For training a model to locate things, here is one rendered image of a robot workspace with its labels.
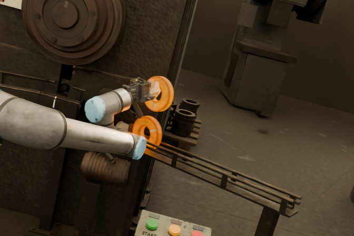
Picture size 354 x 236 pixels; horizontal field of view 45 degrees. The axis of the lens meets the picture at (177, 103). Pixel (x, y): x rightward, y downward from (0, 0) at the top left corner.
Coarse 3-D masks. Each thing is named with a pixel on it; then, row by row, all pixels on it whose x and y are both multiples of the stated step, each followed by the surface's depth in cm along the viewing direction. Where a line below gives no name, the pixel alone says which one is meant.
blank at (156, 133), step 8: (136, 120) 192; (144, 120) 189; (152, 120) 187; (136, 128) 193; (144, 128) 194; (152, 128) 187; (160, 128) 187; (144, 136) 194; (152, 136) 187; (160, 136) 187
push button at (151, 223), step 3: (150, 219) 139; (153, 219) 139; (147, 222) 138; (150, 222) 138; (153, 222) 138; (156, 222) 139; (147, 225) 137; (150, 225) 137; (153, 225) 137; (156, 225) 138; (150, 228) 137; (153, 228) 137; (156, 228) 138
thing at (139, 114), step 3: (135, 102) 175; (132, 105) 175; (135, 105) 176; (138, 105) 177; (129, 108) 180; (132, 108) 177; (135, 108) 176; (138, 108) 178; (132, 111) 180; (135, 111) 177; (138, 111) 178; (141, 111) 180; (135, 114) 180; (138, 114) 179; (141, 114) 180; (138, 117) 181
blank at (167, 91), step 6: (150, 78) 188; (156, 78) 186; (162, 78) 184; (162, 84) 184; (168, 84) 182; (162, 90) 184; (168, 90) 182; (162, 96) 184; (168, 96) 182; (144, 102) 190; (150, 102) 188; (156, 102) 186; (162, 102) 184; (168, 102) 182; (150, 108) 188; (156, 108) 186; (162, 108) 184
